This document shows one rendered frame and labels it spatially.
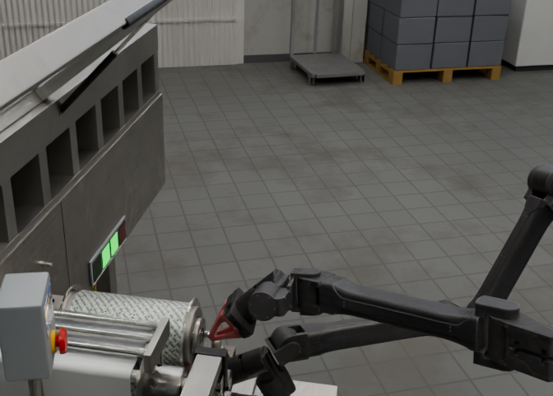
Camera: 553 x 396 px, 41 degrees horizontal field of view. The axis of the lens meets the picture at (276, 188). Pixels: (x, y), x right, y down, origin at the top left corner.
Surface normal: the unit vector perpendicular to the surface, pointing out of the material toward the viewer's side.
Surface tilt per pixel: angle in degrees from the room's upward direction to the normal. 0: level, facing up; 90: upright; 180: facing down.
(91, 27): 52
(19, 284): 0
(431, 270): 0
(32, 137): 90
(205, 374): 0
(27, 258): 90
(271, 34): 90
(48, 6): 90
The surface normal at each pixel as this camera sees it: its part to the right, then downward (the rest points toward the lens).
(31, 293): 0.04, -0.90
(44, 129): 0.99, 0.10
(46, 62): 0.79, -0.48
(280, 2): 0.26, 0.43
